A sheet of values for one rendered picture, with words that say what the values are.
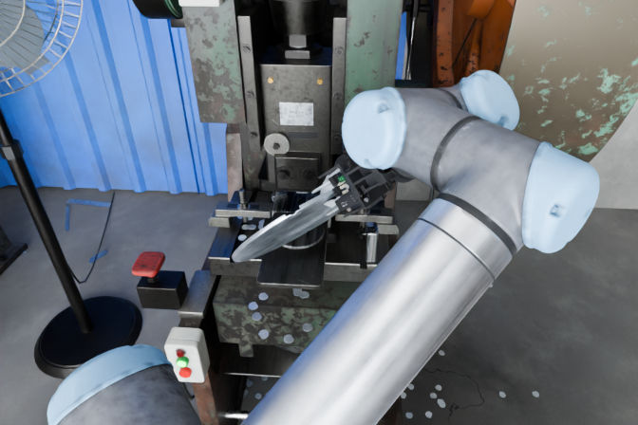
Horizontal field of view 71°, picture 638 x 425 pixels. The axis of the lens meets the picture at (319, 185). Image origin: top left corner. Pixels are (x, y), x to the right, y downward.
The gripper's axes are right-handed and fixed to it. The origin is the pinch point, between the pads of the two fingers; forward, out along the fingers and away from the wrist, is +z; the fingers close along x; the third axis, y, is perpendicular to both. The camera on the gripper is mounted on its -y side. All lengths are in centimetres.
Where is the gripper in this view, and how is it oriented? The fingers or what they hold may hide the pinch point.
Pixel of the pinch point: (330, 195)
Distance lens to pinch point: 75.6
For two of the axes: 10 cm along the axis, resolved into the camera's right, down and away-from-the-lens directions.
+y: -6.7, 4.0, -6.3
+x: 5.3, 8.5, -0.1
